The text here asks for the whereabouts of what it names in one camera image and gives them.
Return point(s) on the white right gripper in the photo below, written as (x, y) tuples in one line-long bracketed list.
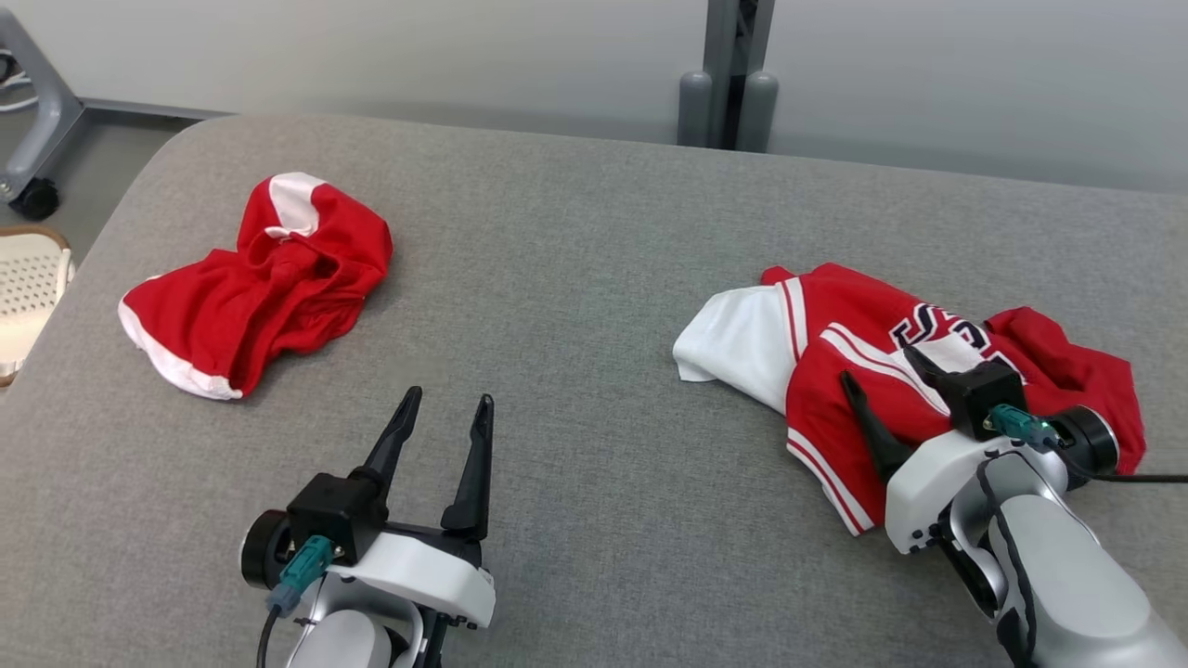
[(928, 492)]

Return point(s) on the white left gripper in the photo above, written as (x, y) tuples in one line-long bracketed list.
[(427, 575)]

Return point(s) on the red Bulls 23 jersey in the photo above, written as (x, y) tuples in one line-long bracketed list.
[(854, 311)]

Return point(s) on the red Bulls shorts white hem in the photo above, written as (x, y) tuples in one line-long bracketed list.
[(278, 306)]

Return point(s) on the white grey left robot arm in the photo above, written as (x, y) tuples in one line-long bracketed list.
[(348, 640)]

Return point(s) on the beige perforated laundry basket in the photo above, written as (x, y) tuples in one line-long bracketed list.
[(28, 288)]

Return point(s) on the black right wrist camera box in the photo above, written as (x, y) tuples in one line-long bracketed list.
[(984, 394)]

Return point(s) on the grey partition post with feet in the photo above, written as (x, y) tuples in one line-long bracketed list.
[(729, 56)]

